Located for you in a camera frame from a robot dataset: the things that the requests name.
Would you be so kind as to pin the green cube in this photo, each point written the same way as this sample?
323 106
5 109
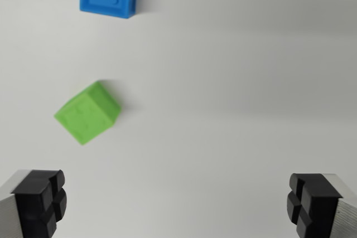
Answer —
86 112

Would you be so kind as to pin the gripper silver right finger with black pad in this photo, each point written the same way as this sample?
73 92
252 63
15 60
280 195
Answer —
320 207

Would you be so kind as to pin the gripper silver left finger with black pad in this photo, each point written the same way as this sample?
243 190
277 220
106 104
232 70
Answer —
30 204

